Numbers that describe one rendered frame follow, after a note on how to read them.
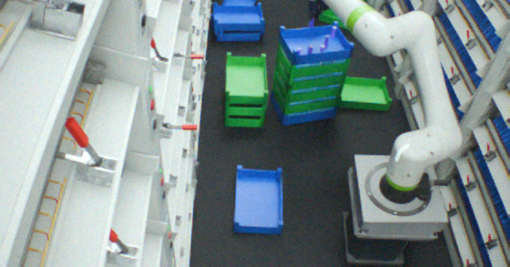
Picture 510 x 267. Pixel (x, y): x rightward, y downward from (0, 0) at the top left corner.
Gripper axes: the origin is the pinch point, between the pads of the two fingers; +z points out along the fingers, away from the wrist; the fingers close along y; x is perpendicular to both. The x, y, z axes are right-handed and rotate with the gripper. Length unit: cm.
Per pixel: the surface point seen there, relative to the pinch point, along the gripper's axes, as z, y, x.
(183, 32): -51, -69, -31
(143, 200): -99, -88, -88
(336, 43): 13.7, 13.2, -9.5
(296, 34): 15.0, -5.3, -1.5
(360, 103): 43, 31, -33
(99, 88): -117, -91, -75
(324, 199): 25, -10, -80
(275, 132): 44, -19, -40
